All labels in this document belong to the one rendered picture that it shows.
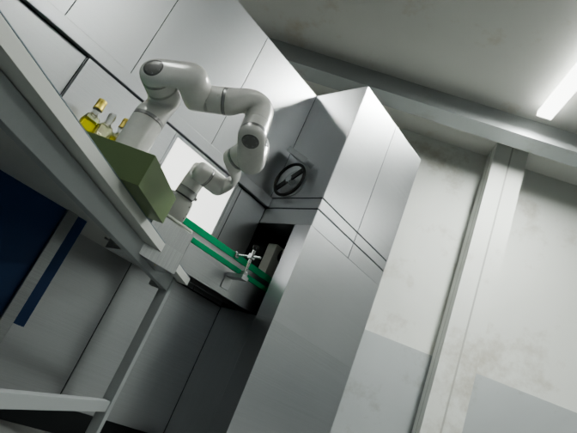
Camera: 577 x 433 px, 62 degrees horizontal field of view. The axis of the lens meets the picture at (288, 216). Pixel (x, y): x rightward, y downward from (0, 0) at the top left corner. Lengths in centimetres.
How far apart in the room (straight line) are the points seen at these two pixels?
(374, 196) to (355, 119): 45
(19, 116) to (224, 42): 170
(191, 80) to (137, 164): 30
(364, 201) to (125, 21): 147
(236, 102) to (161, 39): 96
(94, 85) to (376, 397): 327
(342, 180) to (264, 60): 78
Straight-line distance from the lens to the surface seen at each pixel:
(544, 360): 483
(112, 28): 226
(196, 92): 144
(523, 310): 484
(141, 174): 127
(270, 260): 259
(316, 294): 242
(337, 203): 251
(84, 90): 211
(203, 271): 214
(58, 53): 214
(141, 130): 146
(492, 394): 460
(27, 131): 104
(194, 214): 232
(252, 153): 147
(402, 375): 439
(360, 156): 268
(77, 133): 108
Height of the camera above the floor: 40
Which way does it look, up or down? 21 degrees up
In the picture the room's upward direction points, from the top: 23 degrees clockwise
